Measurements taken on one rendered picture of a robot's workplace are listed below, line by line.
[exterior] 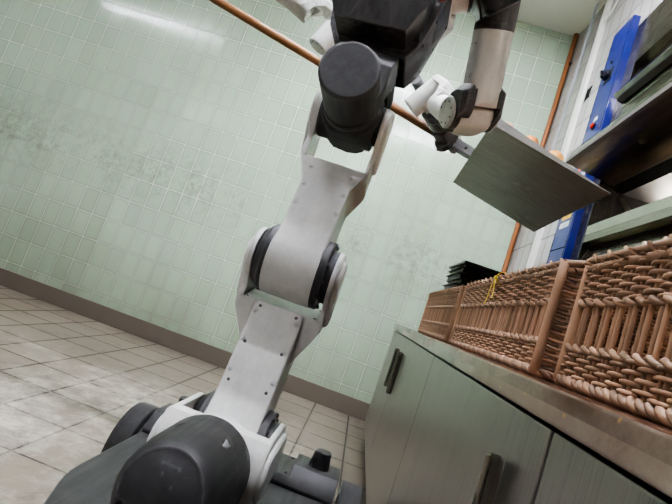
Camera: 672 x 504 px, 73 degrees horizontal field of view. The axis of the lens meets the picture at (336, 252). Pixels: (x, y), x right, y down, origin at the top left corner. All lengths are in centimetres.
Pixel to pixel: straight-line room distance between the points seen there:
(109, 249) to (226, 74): 132
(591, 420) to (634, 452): 5
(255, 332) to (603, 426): 68
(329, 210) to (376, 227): 181
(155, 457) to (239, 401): 27
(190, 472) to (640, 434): 49
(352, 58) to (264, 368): 59
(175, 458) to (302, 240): 44
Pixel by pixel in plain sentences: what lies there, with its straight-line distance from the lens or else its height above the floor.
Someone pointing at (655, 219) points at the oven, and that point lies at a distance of 161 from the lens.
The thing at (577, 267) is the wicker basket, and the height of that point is 73.
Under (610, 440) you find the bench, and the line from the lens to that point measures 35.
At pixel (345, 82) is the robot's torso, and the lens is 85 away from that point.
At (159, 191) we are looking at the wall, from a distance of 305.
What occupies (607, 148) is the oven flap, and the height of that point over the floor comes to 139.
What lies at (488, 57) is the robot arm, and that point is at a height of 121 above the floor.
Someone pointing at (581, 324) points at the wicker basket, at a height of 65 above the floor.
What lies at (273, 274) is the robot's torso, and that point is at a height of 60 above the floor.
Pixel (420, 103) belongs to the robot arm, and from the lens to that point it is 141.
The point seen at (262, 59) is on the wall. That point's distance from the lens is 318.
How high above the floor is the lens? 59
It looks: 6 degrees up
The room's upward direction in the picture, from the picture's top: 19 degrees clockwise
